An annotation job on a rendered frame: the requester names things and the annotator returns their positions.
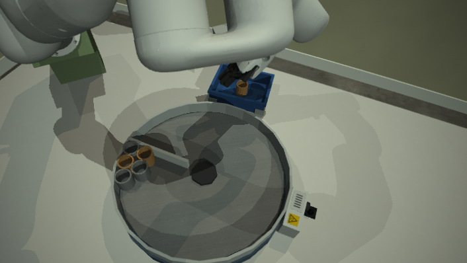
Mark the blue plastic crate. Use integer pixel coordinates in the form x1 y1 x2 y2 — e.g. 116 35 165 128
208 64 275 116

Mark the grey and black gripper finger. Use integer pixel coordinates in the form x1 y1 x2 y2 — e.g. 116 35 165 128
218 63 237 80
220 65 258 87

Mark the grey metal bushing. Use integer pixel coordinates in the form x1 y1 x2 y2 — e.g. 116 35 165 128
123 141 140 161
131 160 151 182
114 169 136 191

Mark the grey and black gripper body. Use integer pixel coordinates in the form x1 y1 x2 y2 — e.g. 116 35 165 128
237 54 276 79

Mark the bronze bushing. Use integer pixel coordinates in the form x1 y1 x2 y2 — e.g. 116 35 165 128
235 80 248 96
117 154 135 175
136 146 155 167

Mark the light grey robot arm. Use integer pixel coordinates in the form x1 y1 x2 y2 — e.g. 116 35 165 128
0 0 329 72

